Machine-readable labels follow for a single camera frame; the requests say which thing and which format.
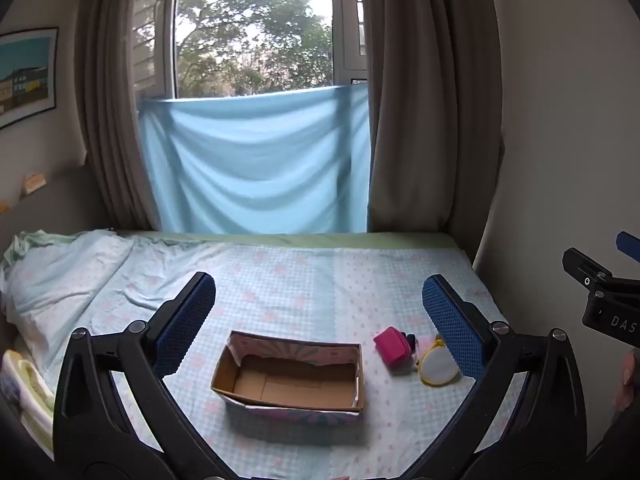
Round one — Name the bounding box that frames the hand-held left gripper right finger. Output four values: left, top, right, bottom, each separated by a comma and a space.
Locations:
400, 274, 587, 480

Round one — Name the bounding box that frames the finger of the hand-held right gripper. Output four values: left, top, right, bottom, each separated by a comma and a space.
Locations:
562, 247, 615, 292
615, 231, 640, 264

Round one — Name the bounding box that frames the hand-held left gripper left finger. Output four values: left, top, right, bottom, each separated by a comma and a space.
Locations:
52, 271, 237, 480

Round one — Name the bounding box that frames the magenta pouch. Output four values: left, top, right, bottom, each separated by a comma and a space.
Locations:
373, 327, 412, 374

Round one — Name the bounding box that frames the cardboard box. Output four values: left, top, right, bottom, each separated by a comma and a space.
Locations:
210, 330, 365, 425

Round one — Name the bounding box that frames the person's right hand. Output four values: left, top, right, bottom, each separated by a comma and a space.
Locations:
614, 349, 640, 412

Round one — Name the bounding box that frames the green mattress sheet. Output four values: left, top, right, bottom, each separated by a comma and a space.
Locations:
111, 230, 465, 252

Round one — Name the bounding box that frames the yellow white folded cloth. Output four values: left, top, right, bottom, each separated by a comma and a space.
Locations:
0, 349, 56, 461

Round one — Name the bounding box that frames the beige headboard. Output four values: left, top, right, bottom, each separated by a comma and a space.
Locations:
0, 164, 110, 261

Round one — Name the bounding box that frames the light blue hanging cloth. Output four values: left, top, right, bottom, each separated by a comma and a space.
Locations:
137, 84, 372, 235

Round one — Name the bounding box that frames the small yellow box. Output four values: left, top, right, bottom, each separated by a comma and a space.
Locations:
21, 172, 49, 196

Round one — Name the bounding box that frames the brown curtain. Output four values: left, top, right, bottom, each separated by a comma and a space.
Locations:
361, 0, 505, 235
74, 0, 173, 232

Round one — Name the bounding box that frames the window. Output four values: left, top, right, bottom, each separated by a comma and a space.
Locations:
131, 0, 371, 102

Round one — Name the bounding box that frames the framed wall poster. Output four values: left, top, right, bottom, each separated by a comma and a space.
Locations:
0, 26, 60, 132

